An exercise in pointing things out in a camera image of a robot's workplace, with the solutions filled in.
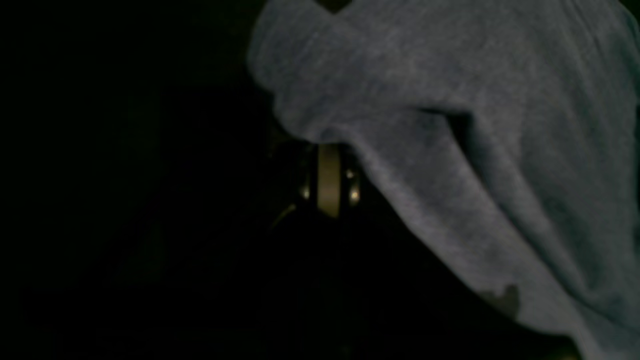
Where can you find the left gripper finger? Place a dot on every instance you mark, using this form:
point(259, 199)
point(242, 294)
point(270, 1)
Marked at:
point(331, 179)

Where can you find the blue-grey t-shirt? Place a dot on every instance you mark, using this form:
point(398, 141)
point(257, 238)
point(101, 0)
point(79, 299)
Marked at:
point(504, 134)

